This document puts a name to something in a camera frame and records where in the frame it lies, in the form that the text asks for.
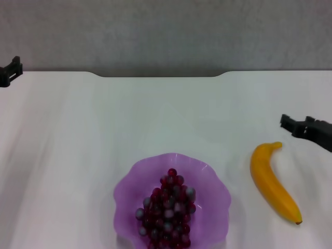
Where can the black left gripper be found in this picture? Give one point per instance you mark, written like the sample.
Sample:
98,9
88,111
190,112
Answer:
4,76

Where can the red grape bunch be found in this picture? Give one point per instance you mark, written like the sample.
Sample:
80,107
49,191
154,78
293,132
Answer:
166,202

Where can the purple wavy plastic bowl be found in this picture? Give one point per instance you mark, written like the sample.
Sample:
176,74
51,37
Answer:
129,192

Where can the yellow banana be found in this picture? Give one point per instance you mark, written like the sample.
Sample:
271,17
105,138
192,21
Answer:
269,181

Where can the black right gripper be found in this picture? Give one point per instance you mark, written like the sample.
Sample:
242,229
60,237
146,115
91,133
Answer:
319,135

